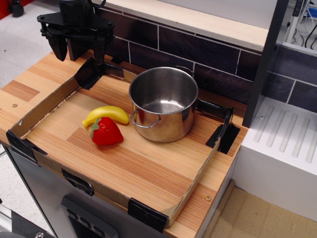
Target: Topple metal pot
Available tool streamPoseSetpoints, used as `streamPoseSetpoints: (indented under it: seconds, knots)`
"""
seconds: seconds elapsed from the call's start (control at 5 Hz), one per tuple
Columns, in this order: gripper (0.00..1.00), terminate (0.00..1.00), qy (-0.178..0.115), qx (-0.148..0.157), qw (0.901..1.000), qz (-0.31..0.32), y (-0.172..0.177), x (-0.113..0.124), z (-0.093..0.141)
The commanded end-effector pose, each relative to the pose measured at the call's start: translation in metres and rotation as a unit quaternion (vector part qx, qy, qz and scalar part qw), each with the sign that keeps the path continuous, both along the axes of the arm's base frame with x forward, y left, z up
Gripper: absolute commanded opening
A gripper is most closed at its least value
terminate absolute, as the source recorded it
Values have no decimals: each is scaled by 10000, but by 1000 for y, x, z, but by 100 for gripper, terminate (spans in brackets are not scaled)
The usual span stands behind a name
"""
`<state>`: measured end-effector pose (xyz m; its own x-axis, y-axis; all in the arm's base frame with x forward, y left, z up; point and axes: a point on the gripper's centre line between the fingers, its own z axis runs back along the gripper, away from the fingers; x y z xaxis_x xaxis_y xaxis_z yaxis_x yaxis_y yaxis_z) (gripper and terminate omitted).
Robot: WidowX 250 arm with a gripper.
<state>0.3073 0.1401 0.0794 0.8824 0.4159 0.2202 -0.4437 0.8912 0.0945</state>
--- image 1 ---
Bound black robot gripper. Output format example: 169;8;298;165
37;0;115;65

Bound stainless steel pot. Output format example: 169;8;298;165
129;66;198;143

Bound cardboard fence with black tape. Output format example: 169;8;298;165
2;53;248;237

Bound black caster wheel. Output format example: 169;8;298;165
8;0;24;18

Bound yellow toy banana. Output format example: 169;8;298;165
82;106;130;128

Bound red toy strawberry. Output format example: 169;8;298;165
90;117;124;145

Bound light wooden shelf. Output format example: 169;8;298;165
103;0;268;52

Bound grey oven control panel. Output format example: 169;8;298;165
61;194;119;238

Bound white sink drainboard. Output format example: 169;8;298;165
233;98;317;221

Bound dark grey vertical post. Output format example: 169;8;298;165
242;0;290;127

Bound white cables in background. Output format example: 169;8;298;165
284;0;317;49

